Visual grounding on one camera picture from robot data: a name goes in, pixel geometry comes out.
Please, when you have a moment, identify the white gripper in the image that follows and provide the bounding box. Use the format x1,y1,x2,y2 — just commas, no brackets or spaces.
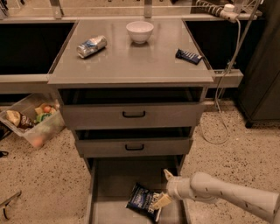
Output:
151,169,193,210

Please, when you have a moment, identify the blue chip bag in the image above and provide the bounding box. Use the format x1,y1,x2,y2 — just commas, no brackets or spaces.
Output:
126,183,161,222

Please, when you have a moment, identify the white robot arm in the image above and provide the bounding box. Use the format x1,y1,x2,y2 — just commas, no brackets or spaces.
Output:
151,169,280,224

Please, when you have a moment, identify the bottom grey drawer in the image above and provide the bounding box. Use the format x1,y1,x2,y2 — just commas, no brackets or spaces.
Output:
85,156,191,224

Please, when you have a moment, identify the grey drawer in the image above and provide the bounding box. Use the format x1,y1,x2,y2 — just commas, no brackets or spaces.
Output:
59,87,204,130
74,127,192,158
85,156,191,224

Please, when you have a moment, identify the middle grey drawer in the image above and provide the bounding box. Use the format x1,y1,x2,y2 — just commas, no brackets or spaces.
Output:
74,127,192,158

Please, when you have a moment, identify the grey drawer cabinet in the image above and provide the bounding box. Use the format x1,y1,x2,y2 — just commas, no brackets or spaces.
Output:
47,17,216,224

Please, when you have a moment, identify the top grey drawer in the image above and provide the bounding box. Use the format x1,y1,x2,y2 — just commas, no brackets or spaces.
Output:
59,87,204,130

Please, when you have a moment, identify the brown snack bag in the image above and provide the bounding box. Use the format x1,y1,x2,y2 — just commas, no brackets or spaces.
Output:
6,110,35,130

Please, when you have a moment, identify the dark blue snack bar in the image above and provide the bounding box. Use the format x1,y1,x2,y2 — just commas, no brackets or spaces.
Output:
175,49,202,65

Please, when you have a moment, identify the dark grey cabinet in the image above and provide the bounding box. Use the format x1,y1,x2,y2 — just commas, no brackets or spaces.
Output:
238,0,280,128

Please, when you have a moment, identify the red orange fruit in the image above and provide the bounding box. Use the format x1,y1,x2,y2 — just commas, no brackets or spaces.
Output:
43,106,52,113

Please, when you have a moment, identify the green snack pack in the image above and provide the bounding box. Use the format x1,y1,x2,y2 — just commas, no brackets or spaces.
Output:
36,113,52,123

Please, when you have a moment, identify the clear plastic bin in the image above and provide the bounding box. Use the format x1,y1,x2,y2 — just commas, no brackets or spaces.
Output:
0,94,65,148

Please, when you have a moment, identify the white ceramic bowl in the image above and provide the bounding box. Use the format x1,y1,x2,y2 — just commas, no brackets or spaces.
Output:
126,21,154,44

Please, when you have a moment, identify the crushed silver soda can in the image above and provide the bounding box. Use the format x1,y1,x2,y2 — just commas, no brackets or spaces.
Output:
77,35,107,59

